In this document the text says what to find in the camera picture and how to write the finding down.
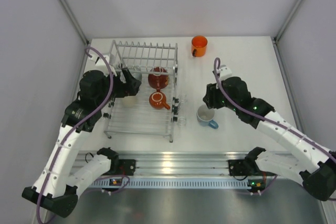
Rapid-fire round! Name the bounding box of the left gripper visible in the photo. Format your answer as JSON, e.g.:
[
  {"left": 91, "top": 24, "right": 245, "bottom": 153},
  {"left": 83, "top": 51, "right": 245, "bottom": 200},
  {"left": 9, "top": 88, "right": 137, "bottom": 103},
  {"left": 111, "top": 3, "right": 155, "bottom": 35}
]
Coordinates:
[{"left": 96, "top": 67, "right": 141, "bottom": 108}]

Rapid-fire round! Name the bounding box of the blue mug white inside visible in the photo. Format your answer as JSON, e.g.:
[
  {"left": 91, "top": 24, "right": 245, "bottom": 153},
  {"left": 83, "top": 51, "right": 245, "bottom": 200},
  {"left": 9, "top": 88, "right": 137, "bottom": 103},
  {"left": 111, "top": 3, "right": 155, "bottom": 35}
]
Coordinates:
[{"left": 196, "top": 105, "right": 219, "bottom": 129}]

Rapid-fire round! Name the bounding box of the grey-green ceramic mug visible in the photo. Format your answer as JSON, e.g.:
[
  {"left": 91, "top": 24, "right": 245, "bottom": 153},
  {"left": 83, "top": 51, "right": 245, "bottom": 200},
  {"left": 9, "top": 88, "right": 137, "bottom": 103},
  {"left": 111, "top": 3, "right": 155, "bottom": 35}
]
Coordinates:
[{"left": 128, "top": 66, "right": 142, "bottom": 82}]

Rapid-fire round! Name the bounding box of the red cup white inside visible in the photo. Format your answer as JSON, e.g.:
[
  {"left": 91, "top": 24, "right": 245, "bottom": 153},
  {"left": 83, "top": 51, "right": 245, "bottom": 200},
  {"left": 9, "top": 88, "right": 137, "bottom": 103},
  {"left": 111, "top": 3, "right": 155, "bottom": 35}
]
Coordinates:
[{"left": 148, "top": 67, "right": 170, "bottom": 90}]

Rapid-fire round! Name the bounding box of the small dark orange cup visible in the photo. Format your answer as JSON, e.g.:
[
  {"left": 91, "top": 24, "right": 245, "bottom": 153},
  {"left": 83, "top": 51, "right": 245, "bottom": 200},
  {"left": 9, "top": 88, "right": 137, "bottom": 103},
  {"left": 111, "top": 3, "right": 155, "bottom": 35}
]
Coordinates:
[{"left": 149, "top": 91, "right": 171, "bottom": 110}]

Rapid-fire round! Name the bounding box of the orange mug black handle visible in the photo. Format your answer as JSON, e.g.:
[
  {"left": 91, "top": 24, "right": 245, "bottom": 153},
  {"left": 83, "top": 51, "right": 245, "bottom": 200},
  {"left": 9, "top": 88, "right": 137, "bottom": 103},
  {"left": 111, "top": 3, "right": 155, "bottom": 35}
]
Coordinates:
[{"left": 191, "top": 35, "right": 208, "bottom": 57}]

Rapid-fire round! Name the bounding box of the beige handleless cup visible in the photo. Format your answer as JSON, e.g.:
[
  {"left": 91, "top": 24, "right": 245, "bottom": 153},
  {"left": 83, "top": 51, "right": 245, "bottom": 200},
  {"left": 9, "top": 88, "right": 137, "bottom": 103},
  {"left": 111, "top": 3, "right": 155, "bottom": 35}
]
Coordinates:
[{"left": 122, "top": 96, "right": 137, "bottom": 108}]

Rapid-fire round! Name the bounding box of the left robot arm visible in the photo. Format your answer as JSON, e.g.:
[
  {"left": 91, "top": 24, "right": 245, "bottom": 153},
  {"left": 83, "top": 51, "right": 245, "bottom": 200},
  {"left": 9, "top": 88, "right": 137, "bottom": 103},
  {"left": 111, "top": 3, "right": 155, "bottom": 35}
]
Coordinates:
[{"left": 22, "top": 68, "right": 142, "bottom": 218}]

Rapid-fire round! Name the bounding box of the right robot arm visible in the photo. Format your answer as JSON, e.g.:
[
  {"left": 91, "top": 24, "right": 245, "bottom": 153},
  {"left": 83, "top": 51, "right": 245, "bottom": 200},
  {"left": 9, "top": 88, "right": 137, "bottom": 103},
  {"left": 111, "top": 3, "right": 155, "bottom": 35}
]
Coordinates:
[{"left": 203, "top": 77, "right": 335, "bottom": 201}]

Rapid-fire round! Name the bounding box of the clear hook upper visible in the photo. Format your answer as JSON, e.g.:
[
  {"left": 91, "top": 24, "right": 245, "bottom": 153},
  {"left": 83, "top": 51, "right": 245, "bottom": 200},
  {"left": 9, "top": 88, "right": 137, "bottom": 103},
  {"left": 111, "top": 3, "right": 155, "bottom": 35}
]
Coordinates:
[{"left": 175, "top": 93, "right": 187, "bottom": 104}]

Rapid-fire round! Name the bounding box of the clear hook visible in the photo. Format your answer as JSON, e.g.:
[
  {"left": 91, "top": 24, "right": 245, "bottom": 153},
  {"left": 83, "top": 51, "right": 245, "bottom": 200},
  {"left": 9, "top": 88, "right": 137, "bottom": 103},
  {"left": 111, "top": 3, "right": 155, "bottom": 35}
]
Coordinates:
[
  {"left": 176, "top": 117, "right": 187, "bottom": 127},
  {"left": 175, "top": 93, "right": 187, "bottom": 104}
]

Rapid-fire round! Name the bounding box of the clear hook lower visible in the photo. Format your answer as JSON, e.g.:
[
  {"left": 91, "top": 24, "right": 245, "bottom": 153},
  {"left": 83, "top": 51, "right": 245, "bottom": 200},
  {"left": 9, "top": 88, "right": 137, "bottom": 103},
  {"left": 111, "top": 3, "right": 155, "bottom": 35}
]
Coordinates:
[{"left": 176, "top": 117, "right": 187, "bottom": 127}]

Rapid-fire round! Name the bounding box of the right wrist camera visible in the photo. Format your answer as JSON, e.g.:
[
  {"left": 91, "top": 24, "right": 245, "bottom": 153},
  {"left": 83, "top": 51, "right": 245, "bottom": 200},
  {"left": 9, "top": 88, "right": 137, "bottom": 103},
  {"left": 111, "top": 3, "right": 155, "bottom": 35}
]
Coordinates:
[{"left": 213, "top": 65, "right": 233, "bottom": 81}]

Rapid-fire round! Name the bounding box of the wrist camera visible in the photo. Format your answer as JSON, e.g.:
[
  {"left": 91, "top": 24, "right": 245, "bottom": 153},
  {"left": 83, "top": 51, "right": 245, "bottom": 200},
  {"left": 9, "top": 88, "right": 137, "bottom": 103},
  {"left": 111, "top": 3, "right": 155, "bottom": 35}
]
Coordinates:
[
  {"left": 213, "top": 65, "right": 233, "bottom": 81},
  {"left": 91, "top": 54, "right": 117, "bottom": 76}
]

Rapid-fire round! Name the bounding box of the white wire dish rack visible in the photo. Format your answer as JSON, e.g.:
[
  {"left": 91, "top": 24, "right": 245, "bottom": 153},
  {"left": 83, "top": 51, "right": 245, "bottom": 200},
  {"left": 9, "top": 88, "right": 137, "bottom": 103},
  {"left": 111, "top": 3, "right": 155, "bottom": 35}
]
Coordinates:
[{"left": 104, "top": 40, "right": 179, "bottom": 142}]

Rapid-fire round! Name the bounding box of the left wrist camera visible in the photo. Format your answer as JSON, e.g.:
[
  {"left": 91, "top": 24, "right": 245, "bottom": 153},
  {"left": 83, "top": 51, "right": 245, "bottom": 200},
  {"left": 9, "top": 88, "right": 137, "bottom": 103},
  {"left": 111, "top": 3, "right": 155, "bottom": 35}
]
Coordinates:
[{"left": 91, "top": 54, "right": 117, "bottom": 76}]

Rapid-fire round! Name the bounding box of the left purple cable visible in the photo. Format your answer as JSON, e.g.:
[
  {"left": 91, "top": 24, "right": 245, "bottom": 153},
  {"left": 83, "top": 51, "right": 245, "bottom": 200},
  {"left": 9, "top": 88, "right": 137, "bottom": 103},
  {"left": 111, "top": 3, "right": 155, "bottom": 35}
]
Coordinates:
[{"left": 36, "top": 46, "right": 116, "bottom": 224}]

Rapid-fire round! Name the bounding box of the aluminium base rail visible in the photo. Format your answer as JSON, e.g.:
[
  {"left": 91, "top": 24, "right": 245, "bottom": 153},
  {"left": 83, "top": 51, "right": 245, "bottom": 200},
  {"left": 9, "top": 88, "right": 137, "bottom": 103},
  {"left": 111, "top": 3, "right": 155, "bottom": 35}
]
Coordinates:
[{"left": 70, "top": 151, "right": 295, "bottom": 180}]

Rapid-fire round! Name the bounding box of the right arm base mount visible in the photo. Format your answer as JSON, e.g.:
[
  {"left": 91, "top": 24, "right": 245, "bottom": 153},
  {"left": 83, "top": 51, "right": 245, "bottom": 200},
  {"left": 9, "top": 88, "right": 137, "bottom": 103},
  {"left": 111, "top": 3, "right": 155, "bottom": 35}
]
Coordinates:
[{"left": 228, "top": 147, "right": 267, "bottom": 180}]

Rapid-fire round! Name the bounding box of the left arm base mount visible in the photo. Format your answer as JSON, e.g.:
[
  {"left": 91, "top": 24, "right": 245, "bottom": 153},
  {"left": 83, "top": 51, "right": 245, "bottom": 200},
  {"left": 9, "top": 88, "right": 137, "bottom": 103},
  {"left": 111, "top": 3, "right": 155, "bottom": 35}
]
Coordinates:
[{"left": 97, "top": 147, "right": 136, "bottom": 176}]

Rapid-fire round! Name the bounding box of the slotted cable duct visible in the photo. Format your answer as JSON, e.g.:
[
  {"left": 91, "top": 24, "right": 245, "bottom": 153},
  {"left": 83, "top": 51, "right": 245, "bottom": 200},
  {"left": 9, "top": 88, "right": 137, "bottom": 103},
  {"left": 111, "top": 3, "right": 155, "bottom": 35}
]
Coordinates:
[{"left": 89, "top": 178, "right": 262, "bottom": 189}]

